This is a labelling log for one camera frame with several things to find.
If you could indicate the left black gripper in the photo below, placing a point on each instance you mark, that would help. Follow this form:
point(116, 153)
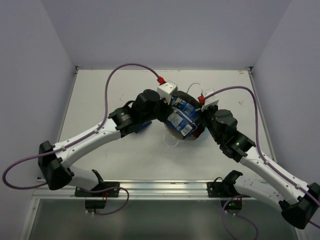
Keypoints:
point(163, 113)

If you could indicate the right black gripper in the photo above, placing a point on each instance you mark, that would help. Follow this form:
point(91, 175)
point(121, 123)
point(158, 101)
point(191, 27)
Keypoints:
point(210, 108)

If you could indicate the blue red snack packet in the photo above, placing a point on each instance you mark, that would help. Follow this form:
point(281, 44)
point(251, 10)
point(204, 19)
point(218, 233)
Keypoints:
point(143, 127)

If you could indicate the blue Kettle chips bag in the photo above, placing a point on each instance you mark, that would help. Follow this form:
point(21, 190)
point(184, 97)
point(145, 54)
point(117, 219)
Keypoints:
point(184, 119)

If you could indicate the light blue paper bag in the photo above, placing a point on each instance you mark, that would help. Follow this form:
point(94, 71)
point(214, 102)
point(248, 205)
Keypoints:
point(169, 138)

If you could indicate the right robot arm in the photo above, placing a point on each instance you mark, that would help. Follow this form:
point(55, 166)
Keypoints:
point(296, 199)

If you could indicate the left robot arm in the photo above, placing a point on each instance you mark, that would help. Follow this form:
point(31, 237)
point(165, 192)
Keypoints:
point(56, 160)

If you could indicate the green red snack packet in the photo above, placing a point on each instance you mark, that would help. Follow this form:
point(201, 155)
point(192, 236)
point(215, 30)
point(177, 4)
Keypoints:
point(198, 132)

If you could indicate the right base control box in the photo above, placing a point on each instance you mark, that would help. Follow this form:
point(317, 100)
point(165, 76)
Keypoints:
point(234, 206)

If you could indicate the base control box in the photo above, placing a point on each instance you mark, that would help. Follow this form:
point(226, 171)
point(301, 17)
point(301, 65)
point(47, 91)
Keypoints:
point(234, 206)
point(94, 205)

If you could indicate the left base control box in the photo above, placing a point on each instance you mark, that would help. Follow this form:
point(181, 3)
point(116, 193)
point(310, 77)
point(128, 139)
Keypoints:
point(94, 205)

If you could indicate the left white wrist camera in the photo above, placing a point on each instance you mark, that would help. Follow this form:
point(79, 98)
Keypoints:
point(166, 91)

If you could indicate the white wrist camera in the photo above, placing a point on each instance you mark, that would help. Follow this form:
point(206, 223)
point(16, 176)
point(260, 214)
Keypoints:
point(211, 101)
point(166, 91)

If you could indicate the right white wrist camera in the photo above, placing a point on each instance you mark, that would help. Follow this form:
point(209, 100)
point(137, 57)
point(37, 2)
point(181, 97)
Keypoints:
point(211, 101)

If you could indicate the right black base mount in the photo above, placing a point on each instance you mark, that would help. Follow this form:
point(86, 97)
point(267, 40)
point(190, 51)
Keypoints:
point(222, 188)

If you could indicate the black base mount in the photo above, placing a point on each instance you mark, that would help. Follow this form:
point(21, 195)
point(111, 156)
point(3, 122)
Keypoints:
point(222, 188)
point(108, 189)

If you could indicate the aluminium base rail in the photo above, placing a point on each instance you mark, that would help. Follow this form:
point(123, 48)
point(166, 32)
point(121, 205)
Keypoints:
point(141, 190)

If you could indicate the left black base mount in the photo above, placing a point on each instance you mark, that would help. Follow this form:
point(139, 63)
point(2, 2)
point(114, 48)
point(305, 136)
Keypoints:
point(108, 189)

